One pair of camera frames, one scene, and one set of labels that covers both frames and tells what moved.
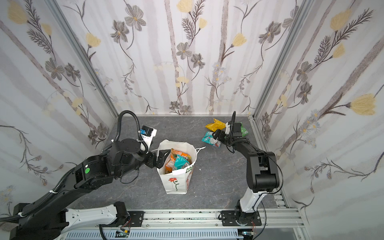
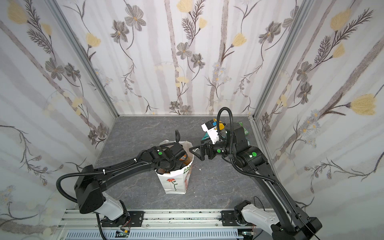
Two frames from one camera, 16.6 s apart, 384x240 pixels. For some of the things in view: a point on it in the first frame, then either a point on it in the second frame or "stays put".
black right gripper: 222,136 → 204,151
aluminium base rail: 268,220 stays put
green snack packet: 244,131 stays put
